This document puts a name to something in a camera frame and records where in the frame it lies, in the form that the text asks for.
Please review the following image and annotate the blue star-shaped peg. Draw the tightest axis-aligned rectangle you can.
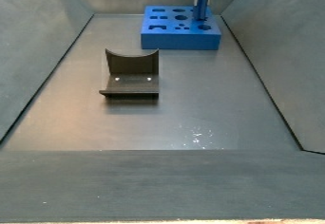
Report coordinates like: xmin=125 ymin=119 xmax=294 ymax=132
xmin=192 ymin=0 xmax=212 ymax=22

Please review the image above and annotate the blue shape-sorting board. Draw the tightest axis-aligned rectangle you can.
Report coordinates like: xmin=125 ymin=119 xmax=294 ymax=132
xmin=140 ymin=6 xmax=220 ymax=50

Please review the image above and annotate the black curved holder bracket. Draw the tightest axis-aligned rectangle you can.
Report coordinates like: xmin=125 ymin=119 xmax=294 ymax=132
xmin=99 ymin=50 xmax=159 ymax=97

